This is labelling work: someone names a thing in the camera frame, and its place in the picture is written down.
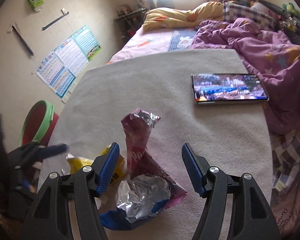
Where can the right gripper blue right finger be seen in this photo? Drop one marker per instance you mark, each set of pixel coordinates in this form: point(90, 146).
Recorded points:
point(197, 168)

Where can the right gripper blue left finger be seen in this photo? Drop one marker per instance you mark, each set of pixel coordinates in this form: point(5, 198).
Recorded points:
point(105, 166)

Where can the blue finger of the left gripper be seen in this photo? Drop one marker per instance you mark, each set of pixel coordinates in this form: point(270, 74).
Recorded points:
point(52, 151)

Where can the pink foil bag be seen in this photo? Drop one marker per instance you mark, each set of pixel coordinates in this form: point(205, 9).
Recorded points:
point(148, 182)

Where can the blue foil bag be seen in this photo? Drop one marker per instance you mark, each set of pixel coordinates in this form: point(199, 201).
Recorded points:
point(116, 219)

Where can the red bin with green rim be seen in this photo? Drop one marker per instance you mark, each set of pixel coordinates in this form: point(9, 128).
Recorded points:
point(39, 124)

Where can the smartphone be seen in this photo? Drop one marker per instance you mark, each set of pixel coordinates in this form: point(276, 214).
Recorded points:
point(227, 88)

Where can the pink patterned bed sheet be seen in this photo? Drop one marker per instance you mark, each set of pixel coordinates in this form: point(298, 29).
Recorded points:
point(155, 41)

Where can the purple quilt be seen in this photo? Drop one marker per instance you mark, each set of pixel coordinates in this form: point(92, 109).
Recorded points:
point(268, 54)

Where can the dark side table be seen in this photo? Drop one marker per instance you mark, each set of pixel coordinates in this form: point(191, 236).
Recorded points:
point(129, 21)

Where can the yellow quilt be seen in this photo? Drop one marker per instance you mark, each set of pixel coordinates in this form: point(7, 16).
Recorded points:
point(172, 18)

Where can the plaid pillow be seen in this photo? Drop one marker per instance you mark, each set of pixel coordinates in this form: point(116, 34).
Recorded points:
point(233, 11)

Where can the dark headboard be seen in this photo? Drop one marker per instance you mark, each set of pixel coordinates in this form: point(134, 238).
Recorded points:
point(282, 22)

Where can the green plush toy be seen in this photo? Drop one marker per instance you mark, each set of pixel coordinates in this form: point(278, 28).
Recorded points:
point(290, 9)

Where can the left wall chart poster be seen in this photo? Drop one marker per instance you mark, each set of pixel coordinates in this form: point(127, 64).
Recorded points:
point(55, 74)

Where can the wall chart poster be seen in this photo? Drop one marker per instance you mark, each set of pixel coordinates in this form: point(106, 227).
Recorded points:
point(72, 56)
point(55, 74)

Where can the middle wall chart poster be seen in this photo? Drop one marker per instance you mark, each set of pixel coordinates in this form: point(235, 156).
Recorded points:
point(72, 56)

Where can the right green wall poster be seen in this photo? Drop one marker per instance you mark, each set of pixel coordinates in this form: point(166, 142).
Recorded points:
point(86, 42)

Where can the black hanging wall strip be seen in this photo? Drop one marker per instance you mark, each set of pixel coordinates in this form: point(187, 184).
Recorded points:
point(13, 28)

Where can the horizontal wall rail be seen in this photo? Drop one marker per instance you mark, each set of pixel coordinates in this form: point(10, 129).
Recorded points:
point(64, 14)

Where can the green wall box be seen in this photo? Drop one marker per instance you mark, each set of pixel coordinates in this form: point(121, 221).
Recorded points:
point(36, 5)

